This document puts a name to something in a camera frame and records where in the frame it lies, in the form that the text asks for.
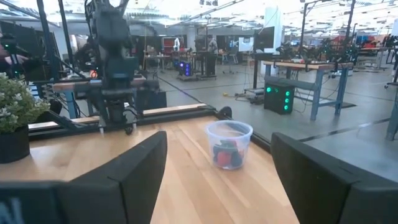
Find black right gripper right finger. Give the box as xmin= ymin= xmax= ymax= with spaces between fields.
xmin=271 ymin=132 xmax=359 ymax=224

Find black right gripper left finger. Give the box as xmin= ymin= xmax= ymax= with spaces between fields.
xmin=58 ymin=131 xmax=169 ymax=224

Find clear plastic cup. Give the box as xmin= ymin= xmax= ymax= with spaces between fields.
xmin=205 ymin=120 xmax=254 ymax=171

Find black computer tower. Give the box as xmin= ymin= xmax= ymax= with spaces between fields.
xmin=136 ymin=89 xmax=168 ymax=111

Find computer tower green lights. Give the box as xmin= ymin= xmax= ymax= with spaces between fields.
xmin=264 ymin=82 xmax=295 ymax=115

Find grey floor power box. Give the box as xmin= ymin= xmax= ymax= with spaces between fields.
xmin=244 ymin=88 xmax=265 ymax=105

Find computer tower purple lights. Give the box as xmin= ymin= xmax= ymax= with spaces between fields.
xmin=178 ymin=60 xmax=193 ymax=77

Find wooden worktable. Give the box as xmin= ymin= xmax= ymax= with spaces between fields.
xmin=144 ymin=54 xmax=172 ymax=74

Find black bench robot rig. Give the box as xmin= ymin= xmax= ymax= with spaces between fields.
xmin=276 ymin=37 xmax=358 ymax=63

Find potted green plant white flowers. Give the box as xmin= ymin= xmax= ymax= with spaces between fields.
xmin=0 ymin=72 xmax=51 ymax=164

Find red metal rack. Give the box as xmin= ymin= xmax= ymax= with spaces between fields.
xmin=161 ymin=36 xmax=184 ymax=57

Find black computer monitor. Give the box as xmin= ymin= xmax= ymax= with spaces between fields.
xmin=253 ymin=26 xmax=276 ymax=52

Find black frame clamp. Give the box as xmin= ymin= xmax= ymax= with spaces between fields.
xmin=218 ymin=106 xmax=233 ymax=121

